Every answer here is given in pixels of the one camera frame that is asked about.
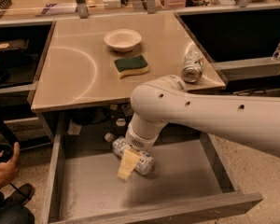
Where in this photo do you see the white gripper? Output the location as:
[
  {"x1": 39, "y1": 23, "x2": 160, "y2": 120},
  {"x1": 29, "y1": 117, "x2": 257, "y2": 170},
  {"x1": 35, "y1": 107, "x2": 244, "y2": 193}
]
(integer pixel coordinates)
[{"x1": 118, "y1": 125, "x2": 158, "y2": 181}]

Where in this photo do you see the blue labelled plastic bottle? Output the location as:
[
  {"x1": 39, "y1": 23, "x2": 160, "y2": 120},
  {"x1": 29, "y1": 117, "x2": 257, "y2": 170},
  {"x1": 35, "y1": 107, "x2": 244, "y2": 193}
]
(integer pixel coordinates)
[{"x1": 105, "y1": 133, "x2": 155, "y2": 180}]

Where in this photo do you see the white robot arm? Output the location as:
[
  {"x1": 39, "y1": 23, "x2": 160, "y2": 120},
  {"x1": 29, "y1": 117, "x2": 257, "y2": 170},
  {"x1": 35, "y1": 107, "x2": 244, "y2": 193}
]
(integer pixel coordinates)
[{"x1": 125, "y1": 75, "x2": 280, "y2": 158}]

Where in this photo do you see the open grey wooden drawer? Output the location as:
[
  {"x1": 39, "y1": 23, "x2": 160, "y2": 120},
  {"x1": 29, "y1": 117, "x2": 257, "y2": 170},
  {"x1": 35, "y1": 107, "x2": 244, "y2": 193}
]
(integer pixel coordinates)
[{"x1": 41, "y1": 112, "x2": 262, "y2": 224}]

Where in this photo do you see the grey counter cabinet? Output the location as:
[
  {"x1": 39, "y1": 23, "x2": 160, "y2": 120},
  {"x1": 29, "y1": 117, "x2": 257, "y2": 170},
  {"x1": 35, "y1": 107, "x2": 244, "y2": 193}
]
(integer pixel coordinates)
[{"x1": 27, "y1": 11, "x2": 229, "y2": 142}]

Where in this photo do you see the bystander hand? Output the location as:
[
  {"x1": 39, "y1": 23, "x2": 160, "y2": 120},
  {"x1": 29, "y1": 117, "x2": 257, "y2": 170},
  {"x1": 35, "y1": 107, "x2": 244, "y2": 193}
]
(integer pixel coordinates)
[{"x1": 0, "y1": 142, "x2": 20, "y2": 189}]

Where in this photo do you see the green and yellow sponge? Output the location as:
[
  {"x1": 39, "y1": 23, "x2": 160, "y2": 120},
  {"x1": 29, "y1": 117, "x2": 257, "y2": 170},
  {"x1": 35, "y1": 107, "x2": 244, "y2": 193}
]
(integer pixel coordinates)
[{"x1": 114, "y1": 55, "x2": 149, "y2": 79}]

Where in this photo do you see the brown shoe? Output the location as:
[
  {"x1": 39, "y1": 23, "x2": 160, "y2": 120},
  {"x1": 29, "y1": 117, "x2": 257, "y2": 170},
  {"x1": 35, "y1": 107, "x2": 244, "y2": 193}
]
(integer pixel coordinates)
[{"x1": 5, "y1": 183, "x2": 35, "y2": 206}]

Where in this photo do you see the silver drink can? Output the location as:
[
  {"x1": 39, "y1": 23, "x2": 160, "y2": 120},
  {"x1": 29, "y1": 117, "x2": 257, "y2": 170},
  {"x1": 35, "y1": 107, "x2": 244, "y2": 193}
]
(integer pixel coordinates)
[{"x1": 181, "y1": 51, "x2": 203, "y2": 83}]

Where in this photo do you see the white bowl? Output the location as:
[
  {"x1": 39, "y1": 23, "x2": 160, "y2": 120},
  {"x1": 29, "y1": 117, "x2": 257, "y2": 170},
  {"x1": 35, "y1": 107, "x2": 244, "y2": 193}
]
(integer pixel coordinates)
[{"x1": 104, "y1": 29, "x2": 142, "y2": 52}]

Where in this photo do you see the dark trouser leg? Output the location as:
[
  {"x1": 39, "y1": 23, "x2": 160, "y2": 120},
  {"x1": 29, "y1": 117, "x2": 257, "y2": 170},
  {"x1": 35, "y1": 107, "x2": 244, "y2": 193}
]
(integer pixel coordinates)
[{"x1": 0, "y1": 192, "x2": 35, "y2": 224}]

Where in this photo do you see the purple and white paper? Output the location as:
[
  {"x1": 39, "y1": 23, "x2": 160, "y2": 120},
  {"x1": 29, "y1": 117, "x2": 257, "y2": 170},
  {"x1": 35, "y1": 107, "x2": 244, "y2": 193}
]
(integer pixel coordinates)
[{"x1": 41, "y1": 3, "x2": 77, "y2": 16}]

